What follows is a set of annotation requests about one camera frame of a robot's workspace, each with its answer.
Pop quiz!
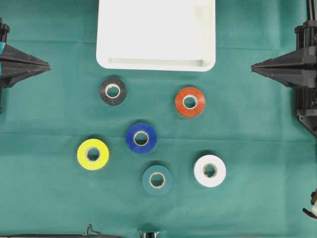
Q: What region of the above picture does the metal camera mount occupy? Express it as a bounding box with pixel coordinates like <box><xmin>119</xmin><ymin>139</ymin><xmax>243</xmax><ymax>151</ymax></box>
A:
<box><xmin>138</xmin><ymin>231</ymin><xmax>160</xmax><ymax>238</ymax></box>

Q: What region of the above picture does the black aluminium frame rail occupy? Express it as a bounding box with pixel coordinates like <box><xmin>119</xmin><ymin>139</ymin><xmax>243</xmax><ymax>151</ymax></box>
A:
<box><xmin>305</xmin><ymin>0</ymin><xmax>317</xmax><ymax>136</ymax></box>

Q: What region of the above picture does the white plastic tray case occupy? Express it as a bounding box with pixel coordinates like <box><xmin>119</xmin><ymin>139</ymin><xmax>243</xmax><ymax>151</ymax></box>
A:
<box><xmin>96</xmin><ymin>0</ymin><xmax>216</xmax><ymax>72</ymax></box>

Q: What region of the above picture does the white tape roll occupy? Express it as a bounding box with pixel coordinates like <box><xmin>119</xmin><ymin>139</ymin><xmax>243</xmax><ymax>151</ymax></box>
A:
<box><xmin>194</xmin><ymin>155</ymin><xmax>226</xmax><ymax>187</ymax></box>

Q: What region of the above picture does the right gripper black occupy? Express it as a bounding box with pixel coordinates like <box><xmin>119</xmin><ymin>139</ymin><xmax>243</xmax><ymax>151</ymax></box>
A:
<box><xmin>250</xmin><ymin>20</ymin><xmax>317</xmax><ymax>117</ymax></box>

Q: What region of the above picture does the yellow tape roll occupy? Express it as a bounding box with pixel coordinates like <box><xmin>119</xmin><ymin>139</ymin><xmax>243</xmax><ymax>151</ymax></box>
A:
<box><xmin>77</xmin><ymin>138</ymin><xmax>109</xmax><ymax>171</ymax></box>

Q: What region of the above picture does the green table cloth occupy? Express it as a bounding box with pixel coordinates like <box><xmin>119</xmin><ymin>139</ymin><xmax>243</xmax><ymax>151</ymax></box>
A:
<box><xmin>0</xmin><ymin>0</ymin><xmax>317</xmax><ymax>238</ymax></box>

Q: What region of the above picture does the black tape roll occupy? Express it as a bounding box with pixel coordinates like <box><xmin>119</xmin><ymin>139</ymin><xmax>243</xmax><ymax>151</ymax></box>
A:
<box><xmin>99</xmin><ymin>75</ymin><xmax>127</xmax><ymax>106</ymax></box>

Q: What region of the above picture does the green tape roll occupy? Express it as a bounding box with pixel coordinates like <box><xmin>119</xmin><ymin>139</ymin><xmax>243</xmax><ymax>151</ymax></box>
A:
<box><xmin>142</xmin><ymin>165</ymin><xmax>172</xmax><ymax>196</ymax></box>

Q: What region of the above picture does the black wire clip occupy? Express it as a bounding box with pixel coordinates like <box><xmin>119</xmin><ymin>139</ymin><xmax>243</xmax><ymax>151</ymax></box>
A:
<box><xmin>83</xmin><ymin>224</ymin><xmax>102</xmax><ymax>238</ymax></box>

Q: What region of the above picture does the blue tape roll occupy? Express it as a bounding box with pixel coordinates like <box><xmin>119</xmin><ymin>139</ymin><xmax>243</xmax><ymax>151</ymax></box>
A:
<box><xmin>126</xmin><ymin>123</ymin><xmax>157</xmax><ymax>154</ymax></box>

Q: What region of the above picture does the white black cable connector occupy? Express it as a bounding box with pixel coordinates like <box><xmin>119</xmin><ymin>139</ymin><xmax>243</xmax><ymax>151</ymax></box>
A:
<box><xmin>302</xmin><ymin>190</ymin><xmax>317</xmax><ymax>219</ymax></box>

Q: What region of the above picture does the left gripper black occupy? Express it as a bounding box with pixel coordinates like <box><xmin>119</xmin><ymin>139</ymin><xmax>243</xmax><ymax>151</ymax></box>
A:
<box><xmin>0</xmin><ymin>18</ymin><xmax>51</xmax><ymax>97</ymax></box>

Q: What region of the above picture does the red tape roll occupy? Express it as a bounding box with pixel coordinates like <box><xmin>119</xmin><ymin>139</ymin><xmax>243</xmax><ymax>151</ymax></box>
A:
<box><xmin>174</xmin><ymin>87</ymin><xmax>206</xmax><ymax>118</ymax></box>

